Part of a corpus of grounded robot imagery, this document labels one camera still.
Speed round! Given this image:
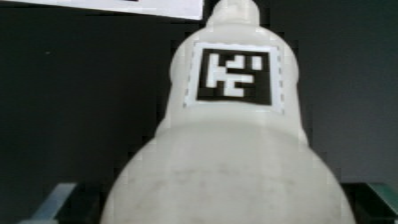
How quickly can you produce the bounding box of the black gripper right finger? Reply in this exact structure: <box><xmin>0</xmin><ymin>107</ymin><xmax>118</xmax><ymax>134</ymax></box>
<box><xmin>344</xmin><ymin>183</ymin><xmax>398</xmax><ymax>224</ymax></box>

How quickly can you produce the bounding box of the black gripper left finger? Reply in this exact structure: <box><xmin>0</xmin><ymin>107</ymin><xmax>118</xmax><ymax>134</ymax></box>
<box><xmin>17</xmin><ymin>182</ymin><xmax>107</xmax><ymax>224</ymax></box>

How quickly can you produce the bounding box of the white marker sheet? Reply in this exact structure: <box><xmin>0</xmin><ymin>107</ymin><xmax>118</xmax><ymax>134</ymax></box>
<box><xmin>0</xmin><ymin>0</ymin><xmax>205</xmax><ymax>20</ymax></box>

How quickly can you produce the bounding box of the white lamp bulb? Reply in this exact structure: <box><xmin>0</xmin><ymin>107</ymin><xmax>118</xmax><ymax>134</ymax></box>
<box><xmin>100</xmin><ymin>0</ymin><xmax>356</xmax><ymax>224</ymax></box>

